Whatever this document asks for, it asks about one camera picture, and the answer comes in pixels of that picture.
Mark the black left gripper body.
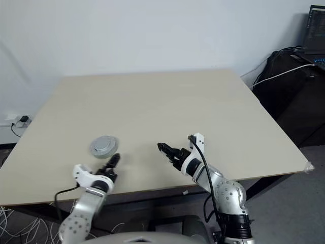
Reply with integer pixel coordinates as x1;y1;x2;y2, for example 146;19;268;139
95;166;119;184

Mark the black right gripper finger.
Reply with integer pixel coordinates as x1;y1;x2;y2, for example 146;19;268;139
162;151;175;164
157;142;179;154

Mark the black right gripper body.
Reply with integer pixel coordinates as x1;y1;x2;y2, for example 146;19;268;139
172;147;191;171

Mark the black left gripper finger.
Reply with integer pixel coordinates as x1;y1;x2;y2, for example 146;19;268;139
106;154;122;169
104;152;119;169

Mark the silver motor end cap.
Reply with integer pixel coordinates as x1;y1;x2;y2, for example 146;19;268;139
88;136;120;160

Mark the grey robot torso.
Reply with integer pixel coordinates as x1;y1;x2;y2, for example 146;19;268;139
83;230;216;244

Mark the large black bag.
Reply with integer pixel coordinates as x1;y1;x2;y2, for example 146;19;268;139
251;49;325;148

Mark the open black laptop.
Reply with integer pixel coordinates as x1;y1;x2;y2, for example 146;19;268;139
302;4;325;71

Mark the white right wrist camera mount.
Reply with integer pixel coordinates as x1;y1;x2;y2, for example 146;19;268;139
180;133;205;177

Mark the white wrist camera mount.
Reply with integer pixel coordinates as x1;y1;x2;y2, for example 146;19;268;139
180;133;205;177
73;164;97;188

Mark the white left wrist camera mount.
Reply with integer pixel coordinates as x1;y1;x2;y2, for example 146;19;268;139
73;164;97;188

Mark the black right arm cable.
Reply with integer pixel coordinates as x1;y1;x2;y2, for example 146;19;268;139
187;135;221;224

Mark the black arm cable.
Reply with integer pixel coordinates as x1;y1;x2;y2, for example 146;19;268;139
187;135;221;224
54;187;79;222

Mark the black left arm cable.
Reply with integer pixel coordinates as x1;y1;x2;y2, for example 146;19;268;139
54;187;79;222

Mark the black metal table frame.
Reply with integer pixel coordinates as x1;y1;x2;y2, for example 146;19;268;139
2;175;303;224

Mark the black adapter cable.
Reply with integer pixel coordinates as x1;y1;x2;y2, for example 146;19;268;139
10;121;22;137

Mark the white wall socket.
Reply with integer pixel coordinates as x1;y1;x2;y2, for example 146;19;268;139
5;114;33;128

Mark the white cable over bag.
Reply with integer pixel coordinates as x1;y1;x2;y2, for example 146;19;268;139
252;63;317;87

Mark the black laptop cable bundle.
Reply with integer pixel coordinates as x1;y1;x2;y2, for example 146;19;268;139
279;45;305;55

